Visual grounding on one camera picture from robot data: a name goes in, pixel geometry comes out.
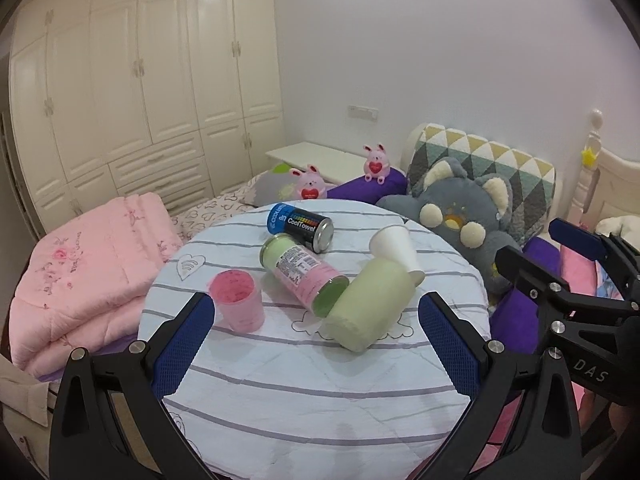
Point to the white wooden bed frame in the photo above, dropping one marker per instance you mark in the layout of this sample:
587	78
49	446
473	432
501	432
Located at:
617	180

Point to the cream white wardrobe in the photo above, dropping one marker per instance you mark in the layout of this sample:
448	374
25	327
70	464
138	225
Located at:
140	75

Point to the grey plush bear pillow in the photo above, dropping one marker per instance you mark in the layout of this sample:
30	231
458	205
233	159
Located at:
450	200

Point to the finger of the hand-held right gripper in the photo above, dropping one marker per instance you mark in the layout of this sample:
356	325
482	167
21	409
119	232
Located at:
575	236
520	266

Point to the purple pillow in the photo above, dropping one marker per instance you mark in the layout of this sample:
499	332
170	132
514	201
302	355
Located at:
360	187

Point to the striped white tablecloth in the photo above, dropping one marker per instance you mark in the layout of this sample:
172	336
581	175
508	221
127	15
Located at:
300	390

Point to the purple cushion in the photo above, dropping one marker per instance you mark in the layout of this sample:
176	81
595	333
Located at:
522	325

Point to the triangle pattern pillow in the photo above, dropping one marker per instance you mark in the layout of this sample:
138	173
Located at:
520	170

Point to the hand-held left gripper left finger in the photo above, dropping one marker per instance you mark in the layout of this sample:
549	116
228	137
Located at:
184	346

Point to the white paper cup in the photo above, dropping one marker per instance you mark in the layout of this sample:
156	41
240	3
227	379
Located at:
395	250

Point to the pink and green canister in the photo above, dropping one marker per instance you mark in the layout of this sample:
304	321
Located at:
300	272

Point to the pink folded quilt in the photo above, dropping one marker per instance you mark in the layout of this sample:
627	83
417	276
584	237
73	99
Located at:
85	280

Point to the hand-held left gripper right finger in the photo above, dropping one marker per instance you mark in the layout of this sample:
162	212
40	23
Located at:
450	346

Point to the heart printed bed sheet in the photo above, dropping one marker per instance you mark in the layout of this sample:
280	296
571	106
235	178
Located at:
210	212

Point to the yellow star ornament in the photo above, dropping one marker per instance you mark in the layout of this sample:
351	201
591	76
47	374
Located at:
590	156

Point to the pink plastic cup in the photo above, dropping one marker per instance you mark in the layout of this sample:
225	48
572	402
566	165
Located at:
239	302

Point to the pink bunny plush toy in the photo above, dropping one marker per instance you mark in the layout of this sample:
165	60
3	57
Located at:
308	186
376	164

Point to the white nightstand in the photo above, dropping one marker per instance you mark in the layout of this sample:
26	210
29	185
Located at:
315	156

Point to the light green cup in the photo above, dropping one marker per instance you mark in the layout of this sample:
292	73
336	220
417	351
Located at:
372	305

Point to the black and blue can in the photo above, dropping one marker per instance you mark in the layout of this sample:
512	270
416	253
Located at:
300	225

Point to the beige garment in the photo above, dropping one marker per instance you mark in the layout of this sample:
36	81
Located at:
22	405

